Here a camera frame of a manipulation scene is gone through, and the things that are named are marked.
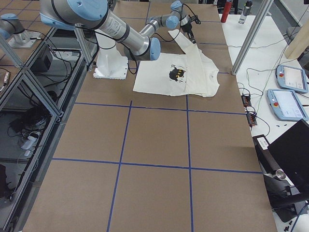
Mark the black power supply box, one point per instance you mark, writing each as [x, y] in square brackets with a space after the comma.
[43, 62]

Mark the clear grey-capped water bottle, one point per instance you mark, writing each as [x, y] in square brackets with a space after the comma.
[245, 12]

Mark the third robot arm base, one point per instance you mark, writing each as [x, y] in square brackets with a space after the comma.
[10, 26]

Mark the upper orange circuit board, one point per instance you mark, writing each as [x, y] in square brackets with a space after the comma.
[246, 100]

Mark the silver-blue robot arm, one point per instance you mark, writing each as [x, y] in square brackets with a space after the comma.
[95, 14]
[166, 20]

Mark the black laptop on stand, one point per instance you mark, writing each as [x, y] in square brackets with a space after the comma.
[286, 164]

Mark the cream long-sleeve cat shirt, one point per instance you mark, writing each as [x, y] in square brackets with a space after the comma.
[176, 75]

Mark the aluminium floor frame rail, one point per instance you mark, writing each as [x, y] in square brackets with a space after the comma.
[51, 94]

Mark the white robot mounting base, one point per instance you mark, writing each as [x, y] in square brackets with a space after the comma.
[110, 63]

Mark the aluminium frame post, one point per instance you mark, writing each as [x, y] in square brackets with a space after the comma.
[257, 22]

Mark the red water bottle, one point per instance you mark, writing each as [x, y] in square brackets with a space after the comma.
[227, 7]

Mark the orange circuit board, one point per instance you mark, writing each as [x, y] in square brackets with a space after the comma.
[251, 118]
[246, 100]

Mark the lower orange circuit board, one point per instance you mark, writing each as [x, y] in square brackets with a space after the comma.
[251, 118]

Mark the blue teach pendant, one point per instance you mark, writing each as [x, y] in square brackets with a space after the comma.
[285, 105]
[292, 78]

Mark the lower blue teach pendant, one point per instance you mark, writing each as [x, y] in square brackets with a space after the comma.
[285, 105]

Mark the upper blue teach pendant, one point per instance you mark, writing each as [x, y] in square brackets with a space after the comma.
[292, 78]

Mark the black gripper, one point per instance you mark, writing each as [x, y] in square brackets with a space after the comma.
[187, 28]

